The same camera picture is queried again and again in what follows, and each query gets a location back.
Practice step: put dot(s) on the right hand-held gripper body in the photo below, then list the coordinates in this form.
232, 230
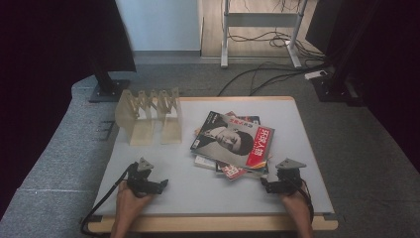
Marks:
289, 180

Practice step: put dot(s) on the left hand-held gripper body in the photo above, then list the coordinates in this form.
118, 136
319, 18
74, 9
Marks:
140, 181

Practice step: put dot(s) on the red-brown magazine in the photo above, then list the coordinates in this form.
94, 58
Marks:
232, 172

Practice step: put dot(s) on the black-and-white portrait magazine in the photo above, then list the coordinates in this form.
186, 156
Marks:
231, 139

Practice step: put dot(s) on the dark blue illustrated magazine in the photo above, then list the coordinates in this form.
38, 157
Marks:
251, 119

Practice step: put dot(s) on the wooden expanding book rack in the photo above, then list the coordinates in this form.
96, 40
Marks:
142, 115

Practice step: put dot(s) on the person's left hand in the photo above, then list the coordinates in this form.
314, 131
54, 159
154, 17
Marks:
127, 206

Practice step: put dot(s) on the person's right hand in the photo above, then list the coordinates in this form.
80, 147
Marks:
298, 208

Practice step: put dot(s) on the black stand with floor base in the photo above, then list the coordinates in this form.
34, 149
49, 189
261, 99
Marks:
336, 86

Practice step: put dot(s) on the white power strip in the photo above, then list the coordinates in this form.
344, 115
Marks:
316, 74

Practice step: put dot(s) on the dark curtain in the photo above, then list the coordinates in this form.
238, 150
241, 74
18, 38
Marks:
49, 66

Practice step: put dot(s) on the black stand with base plate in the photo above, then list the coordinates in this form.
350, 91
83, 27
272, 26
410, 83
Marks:
107, 86

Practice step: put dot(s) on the white metal desk frame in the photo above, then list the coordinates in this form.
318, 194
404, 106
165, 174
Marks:
261, 20

